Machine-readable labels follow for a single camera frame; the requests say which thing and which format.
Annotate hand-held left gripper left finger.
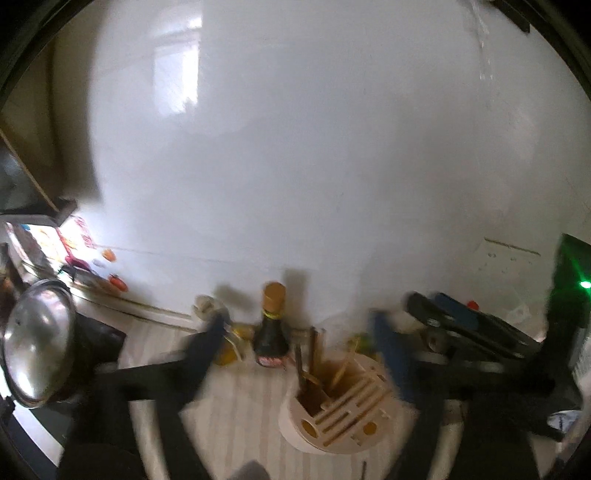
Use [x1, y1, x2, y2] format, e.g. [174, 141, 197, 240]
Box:
[59, 313, 228, 480]

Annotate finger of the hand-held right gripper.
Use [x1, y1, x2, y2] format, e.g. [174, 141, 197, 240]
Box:
[433, 292, 544, 358]
[405, 291, 467, 344]

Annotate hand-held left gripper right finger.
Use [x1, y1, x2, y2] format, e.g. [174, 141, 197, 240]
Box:
[370, 310, 542, 480]

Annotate light wooden chopstick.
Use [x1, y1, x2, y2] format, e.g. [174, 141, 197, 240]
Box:
[331, 339, 360, 385]

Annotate white plastic utensil holder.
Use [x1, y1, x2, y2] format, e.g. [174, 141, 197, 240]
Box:
[279, 353, 399, 456]

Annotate clear cooking oil bottle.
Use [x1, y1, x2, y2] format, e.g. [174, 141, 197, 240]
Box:
[193, 294, 256, 366]

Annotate dark soy sauce bottle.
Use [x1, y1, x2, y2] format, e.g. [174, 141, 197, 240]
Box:
[252, 282, 293, 369]

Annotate striped tablecloth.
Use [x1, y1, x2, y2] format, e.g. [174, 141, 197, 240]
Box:
[129, 323, 419, 480]

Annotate black gas stove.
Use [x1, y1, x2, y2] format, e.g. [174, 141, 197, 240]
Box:
[41, 311, 128, 416]

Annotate metal pot lid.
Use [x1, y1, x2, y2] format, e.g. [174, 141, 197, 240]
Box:
[2, 278, 77, 409]

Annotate pink plastic item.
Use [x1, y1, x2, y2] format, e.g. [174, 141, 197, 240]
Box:
[59, 216, 97, 269]

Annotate range hood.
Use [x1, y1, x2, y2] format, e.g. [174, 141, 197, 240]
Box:
[0, 129, 78, 219]

